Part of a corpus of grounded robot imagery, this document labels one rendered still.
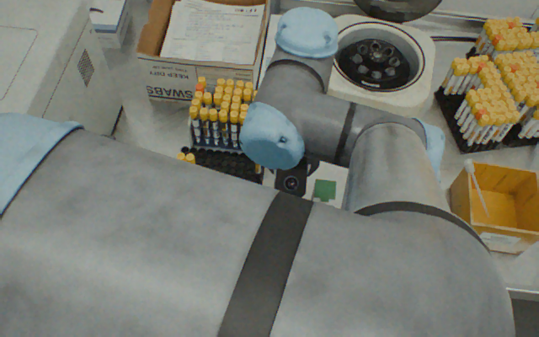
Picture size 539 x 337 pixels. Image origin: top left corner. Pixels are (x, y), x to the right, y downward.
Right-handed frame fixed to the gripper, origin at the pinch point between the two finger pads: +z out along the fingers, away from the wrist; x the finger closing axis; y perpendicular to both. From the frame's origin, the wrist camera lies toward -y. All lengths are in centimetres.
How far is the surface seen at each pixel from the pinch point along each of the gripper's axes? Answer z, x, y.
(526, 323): 98, -92, 5
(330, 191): 3.3, -7.8, 0.9
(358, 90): -1.5, -12.3, 21.5
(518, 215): 8.2, -45.3, 1.9
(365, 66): 0.1, -14.2, 29.5
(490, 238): 4.4, -37.1, -5.2
